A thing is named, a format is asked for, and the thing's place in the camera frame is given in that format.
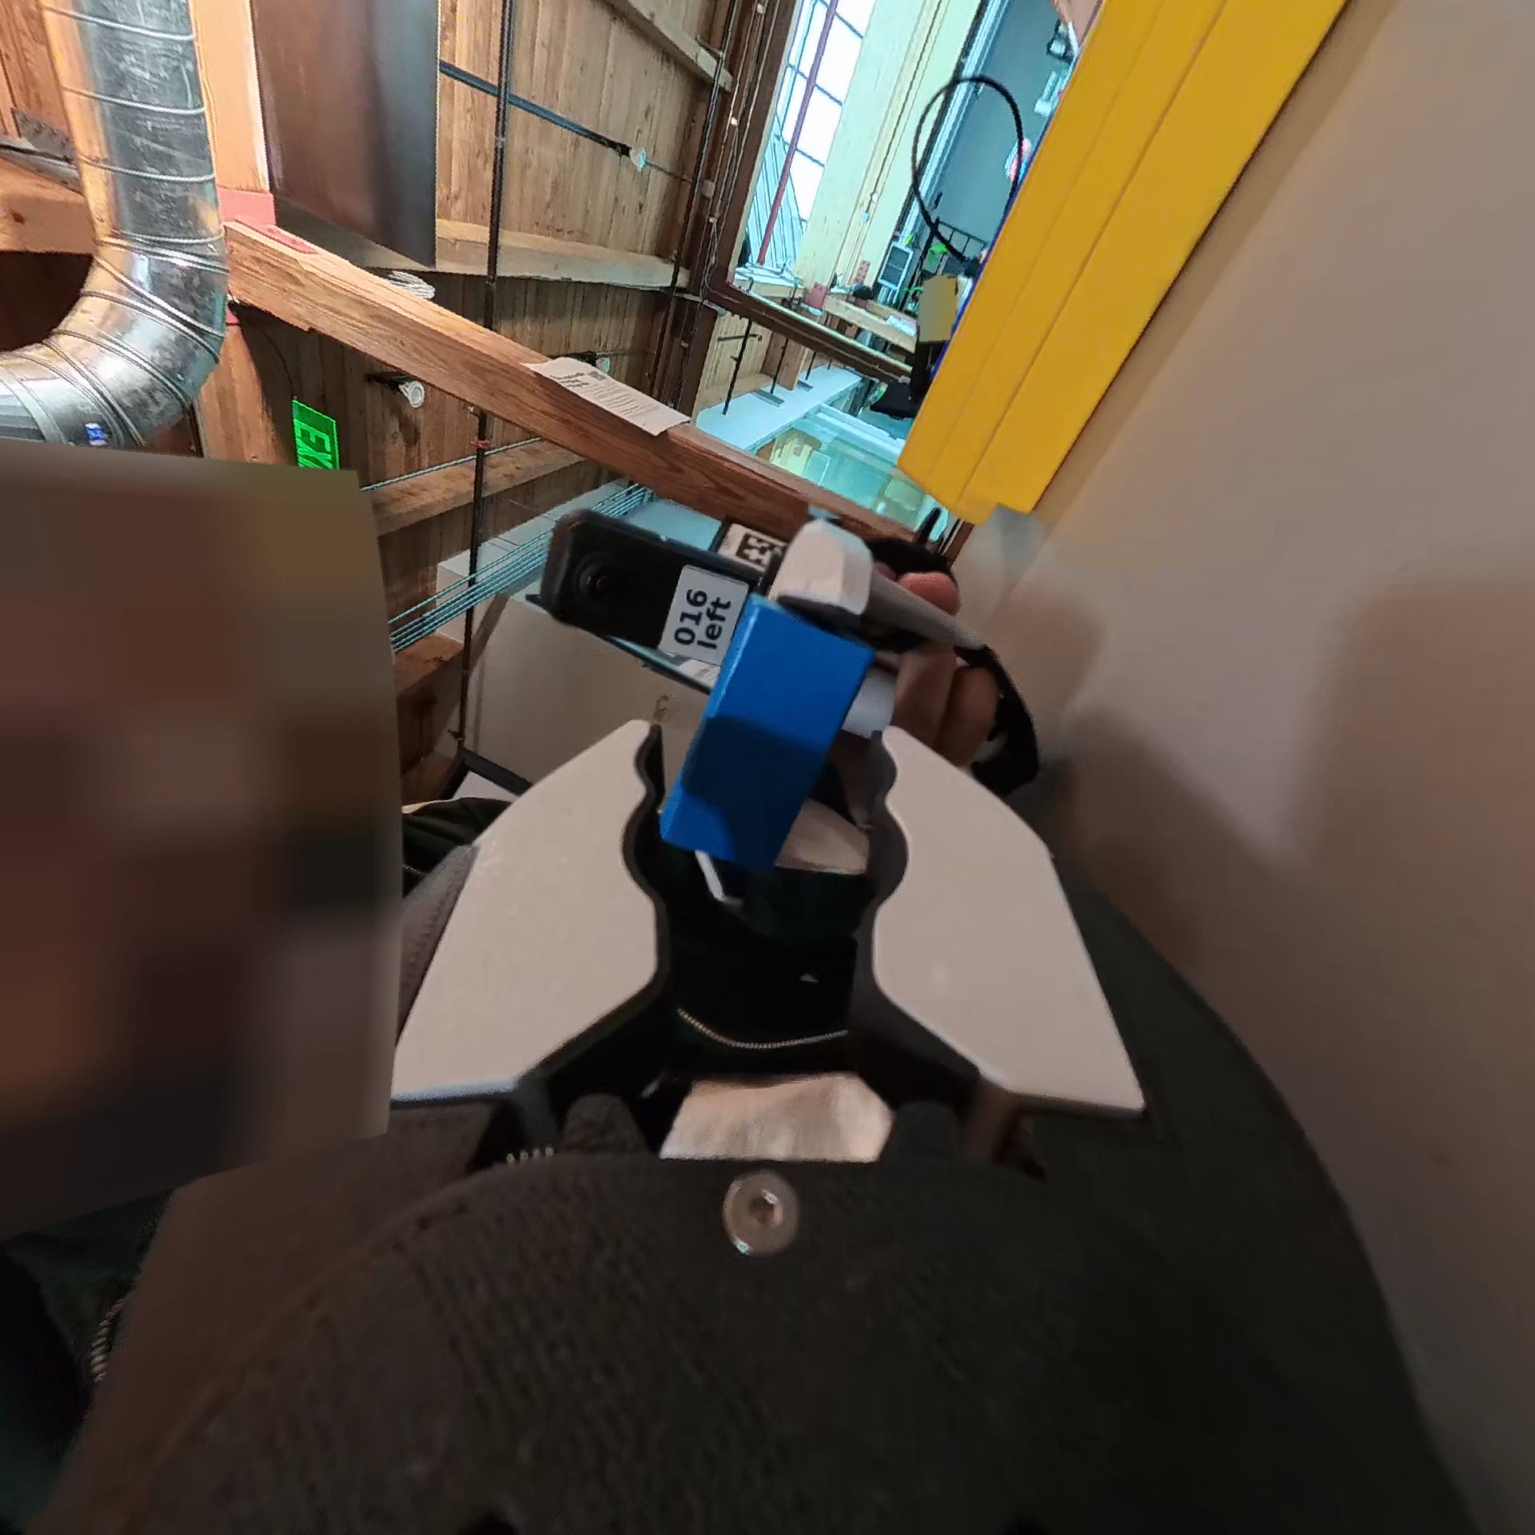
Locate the white paper notice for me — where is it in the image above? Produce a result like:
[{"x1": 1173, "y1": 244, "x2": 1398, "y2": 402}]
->
[{"x1": 528, "y1": 358, "x2": 692, "y2": 434}]

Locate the blue rectangular block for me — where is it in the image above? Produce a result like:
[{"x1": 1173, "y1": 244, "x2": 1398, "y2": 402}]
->
[{"x1": 661, "y1": 593, "x2": 878, "y2": 866}]

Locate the silver ventilation duct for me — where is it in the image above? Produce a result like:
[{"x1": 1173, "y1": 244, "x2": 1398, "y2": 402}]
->
[{"x1": 0, "y1": 0, "x2": 231, "y2": 451}]

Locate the yellow plastic bin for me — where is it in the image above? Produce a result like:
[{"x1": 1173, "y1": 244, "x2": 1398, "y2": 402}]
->
[{"x1": 896, "y1": 0, "x2": 1350, "y2": 523}]

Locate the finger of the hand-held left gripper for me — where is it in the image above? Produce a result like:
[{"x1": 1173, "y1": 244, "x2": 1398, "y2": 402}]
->
[
  {"x1": 856, "y1": 573, "x2": 987, "y2": 657},
  {"x1": 767, "y1": 517, "x2": 884, "y2": 622}
]

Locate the black cable loop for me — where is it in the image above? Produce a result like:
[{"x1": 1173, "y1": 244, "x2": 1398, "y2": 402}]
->
[{"x1": 906, "y1": 72, "x2": 1029, "y2": 270}]

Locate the person's left hand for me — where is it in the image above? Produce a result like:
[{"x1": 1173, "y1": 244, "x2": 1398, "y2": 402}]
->
[{"x1": 895, "y1": 570, "x2": 1001, "y2": 766}]

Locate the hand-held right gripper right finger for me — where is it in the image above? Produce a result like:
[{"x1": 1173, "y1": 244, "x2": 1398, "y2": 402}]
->
[{"x1": 869, "y1": 730, "x2": 1149, "y2": 1118}]

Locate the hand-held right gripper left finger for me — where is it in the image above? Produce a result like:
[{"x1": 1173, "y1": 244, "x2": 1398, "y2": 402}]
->
[{"x1": 393, "y1": 722, "x2": 668, "y2": 1102}]

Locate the wooden pillar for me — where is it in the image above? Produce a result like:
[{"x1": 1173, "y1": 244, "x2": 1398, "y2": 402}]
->
[{"x1": 220, "y1": 221, "x2": 924, "y2": 540}]

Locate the person's left forearm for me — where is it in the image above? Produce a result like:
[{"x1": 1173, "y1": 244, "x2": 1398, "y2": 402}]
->
[{"x1": 653, "y1": 827, "x2": 878, "y2": 1057}]

